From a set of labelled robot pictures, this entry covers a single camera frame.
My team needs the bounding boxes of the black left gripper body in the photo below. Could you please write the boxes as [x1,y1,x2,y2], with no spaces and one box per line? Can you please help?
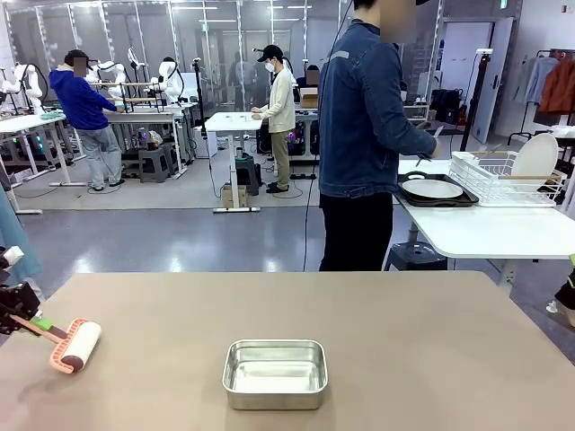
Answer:
[0,280,42,337]

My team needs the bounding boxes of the pink brown lint roller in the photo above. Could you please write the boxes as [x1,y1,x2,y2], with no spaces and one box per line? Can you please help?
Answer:
[16,315,102,375]

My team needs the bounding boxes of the white round plate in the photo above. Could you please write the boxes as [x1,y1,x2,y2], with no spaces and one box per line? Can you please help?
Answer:
[510,132,560,180]
[401,179,464,200]

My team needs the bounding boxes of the person's right forearm denim sleeve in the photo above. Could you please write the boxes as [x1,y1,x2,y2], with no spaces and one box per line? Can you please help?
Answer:
[381,127,440,162]

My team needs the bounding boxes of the light blue garment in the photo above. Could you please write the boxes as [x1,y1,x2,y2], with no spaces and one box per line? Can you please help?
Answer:
[0,164,45,282]

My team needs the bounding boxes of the grey plastic stool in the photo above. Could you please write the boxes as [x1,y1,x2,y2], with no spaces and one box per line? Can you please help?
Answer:
[136,144,177,183]

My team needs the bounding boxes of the man in blue hoodie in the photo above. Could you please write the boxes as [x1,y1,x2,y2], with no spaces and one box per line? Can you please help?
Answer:
[48,49,127,190]

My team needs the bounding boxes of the cardboard box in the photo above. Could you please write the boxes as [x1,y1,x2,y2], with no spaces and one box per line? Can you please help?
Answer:
[220,184,249,211]

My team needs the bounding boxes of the wooden bar rack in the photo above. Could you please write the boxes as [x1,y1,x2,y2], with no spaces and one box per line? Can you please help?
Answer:
[119,80,168,114]

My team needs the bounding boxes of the rectangular metal tin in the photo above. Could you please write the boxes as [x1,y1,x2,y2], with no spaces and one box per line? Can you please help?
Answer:
[221,339,330,411]

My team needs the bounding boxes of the dark stool with teal top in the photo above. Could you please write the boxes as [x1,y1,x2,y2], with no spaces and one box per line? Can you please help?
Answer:
[234,153,262,197]

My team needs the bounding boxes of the white standing desk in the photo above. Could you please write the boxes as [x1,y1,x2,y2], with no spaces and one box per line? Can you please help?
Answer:
[203,110,271,215]

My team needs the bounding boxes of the person in cream cardigan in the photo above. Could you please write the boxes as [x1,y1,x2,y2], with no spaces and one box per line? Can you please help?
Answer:
[250,44,298,195]

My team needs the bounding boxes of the person in denim jacket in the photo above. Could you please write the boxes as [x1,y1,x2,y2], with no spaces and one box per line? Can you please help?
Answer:
[317,0,440,272]

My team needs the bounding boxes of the black stool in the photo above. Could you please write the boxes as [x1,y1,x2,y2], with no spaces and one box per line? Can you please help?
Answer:
[383,241,451,272]

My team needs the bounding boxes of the black bags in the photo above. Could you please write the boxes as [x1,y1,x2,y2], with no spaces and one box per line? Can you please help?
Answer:
[429,87,469,127]

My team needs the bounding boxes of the white side table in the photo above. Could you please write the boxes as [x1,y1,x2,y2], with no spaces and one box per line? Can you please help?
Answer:
[396,158,575,288]

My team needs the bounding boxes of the black tripod with white device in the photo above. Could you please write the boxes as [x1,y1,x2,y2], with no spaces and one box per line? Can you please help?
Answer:
[458,46,496,154]

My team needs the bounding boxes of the white door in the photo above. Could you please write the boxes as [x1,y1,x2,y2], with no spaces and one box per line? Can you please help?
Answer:
[438,17,514,145]

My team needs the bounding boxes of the grey shirt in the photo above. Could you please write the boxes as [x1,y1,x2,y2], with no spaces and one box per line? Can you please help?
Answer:
[515,55,559,107]

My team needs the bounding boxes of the orange jacket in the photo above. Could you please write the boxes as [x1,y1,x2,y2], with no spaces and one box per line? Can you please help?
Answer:
[537,57,575,116]

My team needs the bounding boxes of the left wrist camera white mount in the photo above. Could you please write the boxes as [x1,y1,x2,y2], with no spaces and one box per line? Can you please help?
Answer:
[0,244,25,273]

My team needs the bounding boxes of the white lab desk with frame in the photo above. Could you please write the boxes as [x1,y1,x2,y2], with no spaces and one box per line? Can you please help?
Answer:
[107,101,195,181]

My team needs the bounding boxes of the white wire dish rack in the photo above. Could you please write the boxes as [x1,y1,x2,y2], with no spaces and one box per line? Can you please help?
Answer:
[448,149,569,208]

